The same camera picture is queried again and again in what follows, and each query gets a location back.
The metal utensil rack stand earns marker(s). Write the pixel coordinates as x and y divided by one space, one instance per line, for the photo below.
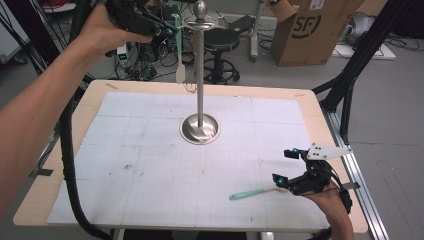
200 100

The person's left hand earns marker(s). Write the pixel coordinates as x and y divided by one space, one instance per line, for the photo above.
100 35

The grey rounded appliance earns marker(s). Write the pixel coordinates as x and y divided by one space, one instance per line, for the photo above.
360 26

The grey tape strip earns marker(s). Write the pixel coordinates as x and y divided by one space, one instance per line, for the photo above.
353 185

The white flat board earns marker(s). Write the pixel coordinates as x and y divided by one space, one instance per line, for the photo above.
363 52

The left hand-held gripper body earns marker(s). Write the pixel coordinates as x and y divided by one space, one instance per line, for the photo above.
131 15

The black round stool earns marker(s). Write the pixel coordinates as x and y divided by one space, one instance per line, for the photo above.
221 40

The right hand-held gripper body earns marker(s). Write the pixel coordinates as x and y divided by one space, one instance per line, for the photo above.
311 181

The black tape strip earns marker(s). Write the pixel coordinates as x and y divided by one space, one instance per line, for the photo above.
41 172

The black flat device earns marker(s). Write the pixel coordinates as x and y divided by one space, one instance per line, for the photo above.
241 24

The round white table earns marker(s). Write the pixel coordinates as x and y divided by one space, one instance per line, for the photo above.
60 5

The small device with green display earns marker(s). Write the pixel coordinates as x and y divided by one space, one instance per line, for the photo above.
122 53

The white grid mat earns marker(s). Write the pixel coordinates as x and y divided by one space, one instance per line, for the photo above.
200 166

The brown cardboard box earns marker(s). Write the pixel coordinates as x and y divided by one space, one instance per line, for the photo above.
310 36

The person's right hand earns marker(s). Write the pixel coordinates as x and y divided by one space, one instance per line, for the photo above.
328 203

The white pole stand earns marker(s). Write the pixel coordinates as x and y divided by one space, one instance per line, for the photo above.
257 30

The black metal frame stand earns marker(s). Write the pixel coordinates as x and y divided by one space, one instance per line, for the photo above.
363 50
33 36

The aluminium rail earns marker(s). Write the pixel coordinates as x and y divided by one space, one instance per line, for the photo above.
46 153
358 166

